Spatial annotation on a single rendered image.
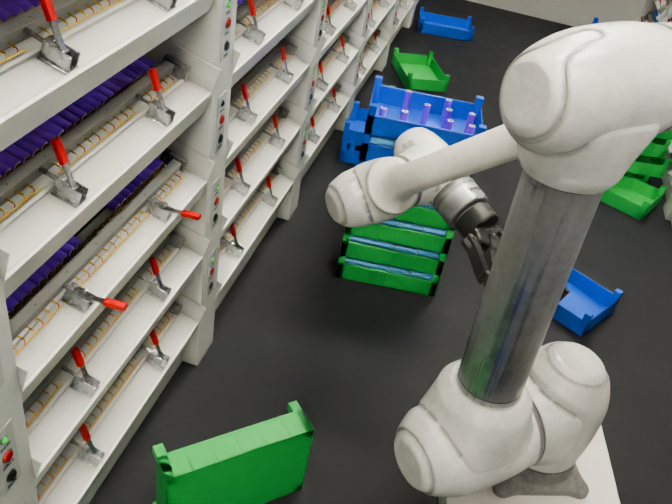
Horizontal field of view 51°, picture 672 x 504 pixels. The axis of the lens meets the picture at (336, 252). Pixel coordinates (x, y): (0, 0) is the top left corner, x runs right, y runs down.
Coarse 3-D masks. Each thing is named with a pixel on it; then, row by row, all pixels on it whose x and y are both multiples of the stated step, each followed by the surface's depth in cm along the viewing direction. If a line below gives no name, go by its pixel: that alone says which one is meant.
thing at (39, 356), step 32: (192, 160) 141; (192, 192) 138; (96, 224) 122; (160, 224) 128; (128, 256) 120; (96, 288) 112; (64, 320) 106; (32, 352) 100; (64, 352) 106; (32, 384) 98
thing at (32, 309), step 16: (176, 160) 139; (160, 176) 134; (144, 192) 129; (128, 208) 124; (112, 224) 120; (96, 240) 116; (80, 256) 112; (64, 272) 109; (48, 288) 105; (32, 304) 102; (16, 320) 99; (32, 320) 102; (48, 320) 103; (16, 336) 99; (32, 336) 100; (16, 352) 98
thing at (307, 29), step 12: (312, 12) 190; (300, 24) 193; (312, 24) 192; (300, 36) 195; (312, 36) 194; (312, 60) 199; (300, 84) 203; (288, 96) 206; (300, 96) 205; (300, 132) 211; (300, 144) 215; (288, 156) 217; (300, 168) 225; (300, 180) 231; (288, 192) 224; (288, 204) 227; (288, 216) 230
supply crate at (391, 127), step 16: (384, 96) 197; (400, 96) 196; (416, 96) 196; (432, 96) 195; (480, 96) 193; (368, 112) 179; (400, 112) 195; (416, 112) 197; (432, 112) 198; (464, 112) 197; (480, 112) 191; (368, 128) 182; (384, 128) 181; (400, 128) 180; (432, 128) 179; (480, 128) 178; (448, 144) 181
